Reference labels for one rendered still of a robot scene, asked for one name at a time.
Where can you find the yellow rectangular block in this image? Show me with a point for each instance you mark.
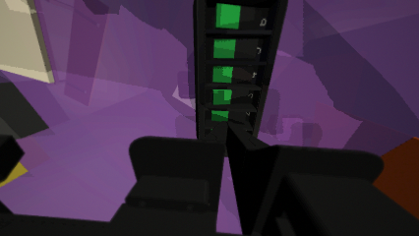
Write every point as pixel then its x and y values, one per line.
pixel 18 171

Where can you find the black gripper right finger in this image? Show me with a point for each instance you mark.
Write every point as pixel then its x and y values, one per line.
pixel 257 169

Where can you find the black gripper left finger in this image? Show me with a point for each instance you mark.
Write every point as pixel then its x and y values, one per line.
pixel 183 158

